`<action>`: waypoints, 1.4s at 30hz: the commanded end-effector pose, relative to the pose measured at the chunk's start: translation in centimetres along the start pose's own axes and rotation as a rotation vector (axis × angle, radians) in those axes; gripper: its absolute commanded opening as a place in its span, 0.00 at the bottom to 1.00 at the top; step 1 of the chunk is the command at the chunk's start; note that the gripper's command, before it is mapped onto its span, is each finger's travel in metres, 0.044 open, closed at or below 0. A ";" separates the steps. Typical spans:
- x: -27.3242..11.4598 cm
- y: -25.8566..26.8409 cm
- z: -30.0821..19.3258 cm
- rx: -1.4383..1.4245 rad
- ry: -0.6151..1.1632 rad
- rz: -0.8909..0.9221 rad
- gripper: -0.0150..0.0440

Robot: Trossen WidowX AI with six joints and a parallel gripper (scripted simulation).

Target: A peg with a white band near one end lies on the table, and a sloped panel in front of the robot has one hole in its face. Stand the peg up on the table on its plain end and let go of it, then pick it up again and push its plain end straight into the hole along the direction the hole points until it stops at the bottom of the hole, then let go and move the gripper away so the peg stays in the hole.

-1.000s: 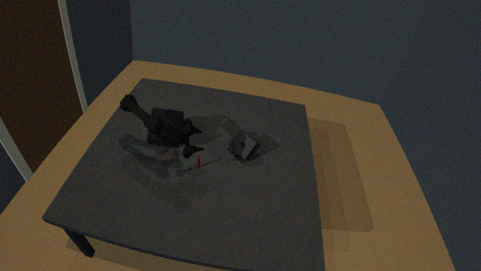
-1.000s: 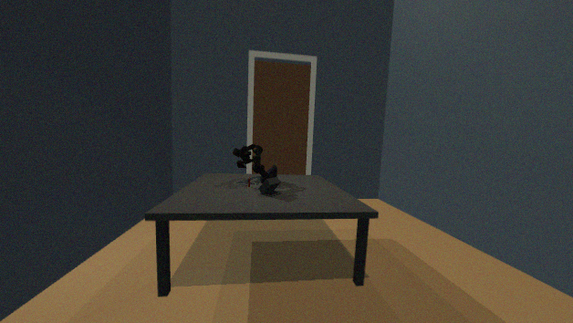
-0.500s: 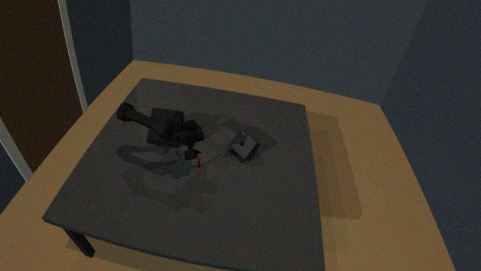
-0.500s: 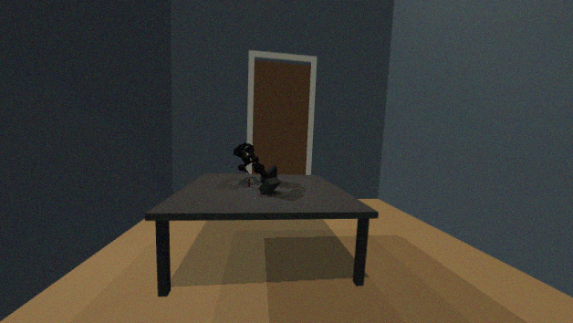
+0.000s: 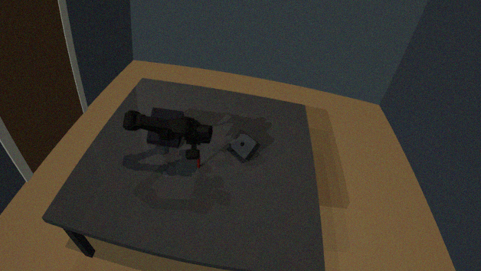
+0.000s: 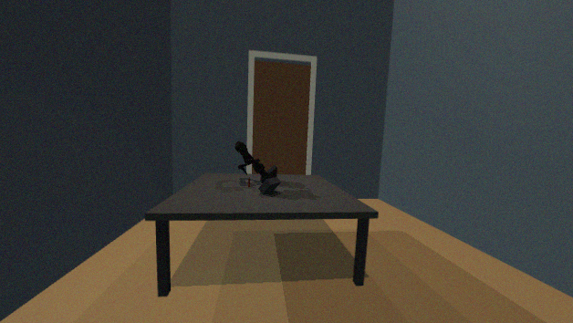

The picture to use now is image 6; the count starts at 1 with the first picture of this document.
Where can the grey sloped panel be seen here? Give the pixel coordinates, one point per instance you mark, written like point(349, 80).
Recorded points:
point(268, 186)

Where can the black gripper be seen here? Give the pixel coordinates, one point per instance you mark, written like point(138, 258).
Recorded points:
point(242, 166)

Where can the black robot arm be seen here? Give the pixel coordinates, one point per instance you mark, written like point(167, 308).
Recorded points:
point(240, 147)

